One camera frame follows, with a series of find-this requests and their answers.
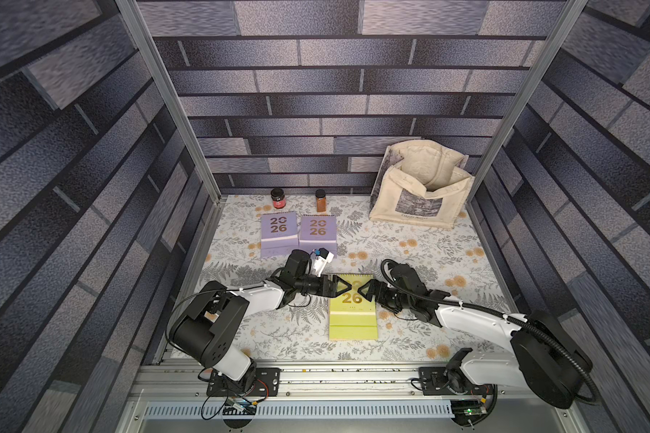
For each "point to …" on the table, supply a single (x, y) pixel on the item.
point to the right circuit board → (467, 411)
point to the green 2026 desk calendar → (351, 316)
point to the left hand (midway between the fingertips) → (343, 286)
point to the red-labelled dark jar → (278, 198)
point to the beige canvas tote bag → (420, 182)
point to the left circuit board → (238, 407)
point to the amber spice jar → (320, 200)
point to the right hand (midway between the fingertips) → (364, 293)
